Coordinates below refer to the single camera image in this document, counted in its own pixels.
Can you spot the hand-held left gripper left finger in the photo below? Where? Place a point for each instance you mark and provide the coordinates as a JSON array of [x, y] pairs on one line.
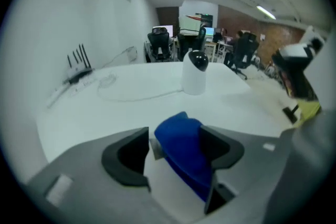
[[86, 165]]

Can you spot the white wall socket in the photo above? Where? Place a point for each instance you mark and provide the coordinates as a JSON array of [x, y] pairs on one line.
[[132, 53]]

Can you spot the blue cloth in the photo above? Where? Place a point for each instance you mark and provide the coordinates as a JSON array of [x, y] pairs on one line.
[[183, 144]]

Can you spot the white office desk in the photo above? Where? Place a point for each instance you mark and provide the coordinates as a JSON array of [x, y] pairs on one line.
[[219, 47]]

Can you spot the black router with antennas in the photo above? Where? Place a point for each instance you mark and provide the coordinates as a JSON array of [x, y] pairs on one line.
[[78, 74]]

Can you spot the long ceiling light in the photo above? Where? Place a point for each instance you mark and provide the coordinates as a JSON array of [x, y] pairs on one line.
[[265, 12]]

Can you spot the yellow object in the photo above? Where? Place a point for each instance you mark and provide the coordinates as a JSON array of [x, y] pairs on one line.
[[309, 110]]

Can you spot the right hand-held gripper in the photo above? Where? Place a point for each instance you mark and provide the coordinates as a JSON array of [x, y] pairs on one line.
[[296, 70]]

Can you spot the white small round device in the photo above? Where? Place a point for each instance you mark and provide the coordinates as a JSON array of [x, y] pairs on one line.
[[191, 78]]

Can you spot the white cardboard box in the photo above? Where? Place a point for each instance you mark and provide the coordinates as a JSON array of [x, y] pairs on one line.
[[189, 24]]

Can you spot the person's grey clothing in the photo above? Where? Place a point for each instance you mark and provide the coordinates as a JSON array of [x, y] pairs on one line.
[[309, 160]]

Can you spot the black office chair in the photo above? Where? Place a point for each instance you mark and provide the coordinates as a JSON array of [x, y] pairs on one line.
[[159, 43], [245, 49], [190, 43]]

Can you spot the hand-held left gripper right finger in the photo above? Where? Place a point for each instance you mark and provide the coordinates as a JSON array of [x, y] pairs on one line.
[[231, 154]]

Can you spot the computer monitor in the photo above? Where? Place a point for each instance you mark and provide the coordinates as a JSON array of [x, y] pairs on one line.
[[168, 29], [209, 31]]

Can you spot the white power strip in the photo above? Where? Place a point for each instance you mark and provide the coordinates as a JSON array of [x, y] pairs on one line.
[[56, 94]]

